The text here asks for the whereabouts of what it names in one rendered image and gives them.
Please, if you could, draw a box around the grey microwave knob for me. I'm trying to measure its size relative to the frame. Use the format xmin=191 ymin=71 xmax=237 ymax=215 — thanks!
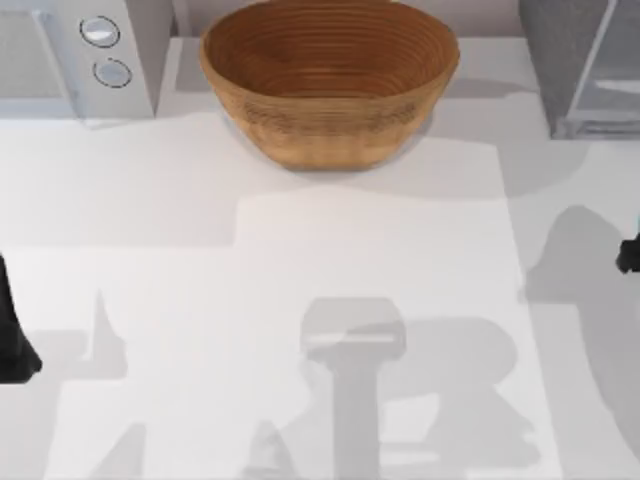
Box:
xmin=79 ymin=15 xmax=122 ymax=49
xmin=92 ymin=56 xmax=134 ymax=91

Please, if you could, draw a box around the brown wicker basket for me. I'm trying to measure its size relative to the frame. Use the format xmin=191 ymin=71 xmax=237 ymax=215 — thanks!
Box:
xmin=199 ymin=0 xmax=461 ymax=174

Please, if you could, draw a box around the pale microwave oven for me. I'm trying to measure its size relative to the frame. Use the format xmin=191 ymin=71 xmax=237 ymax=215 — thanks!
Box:
xmin=0 ymin=0 xmax=176 ymax=130

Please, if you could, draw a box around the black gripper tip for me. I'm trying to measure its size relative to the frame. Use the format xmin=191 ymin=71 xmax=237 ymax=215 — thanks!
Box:
xmin=0 ymin=254 xmax=43 ymax=386
xmin=615 ymin=232 xmax=640 ymax=275

